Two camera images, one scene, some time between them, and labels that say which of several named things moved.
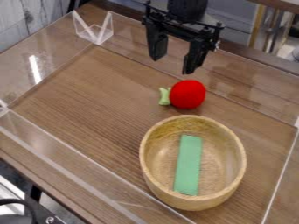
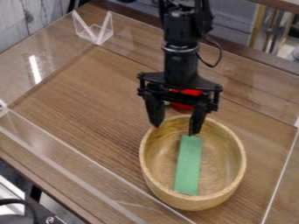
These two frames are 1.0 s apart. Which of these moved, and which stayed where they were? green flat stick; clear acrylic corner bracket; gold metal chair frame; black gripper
Moved: black gripper
Stayed: green flat stick; gold metal chair frame; clear acrylic corner bracket
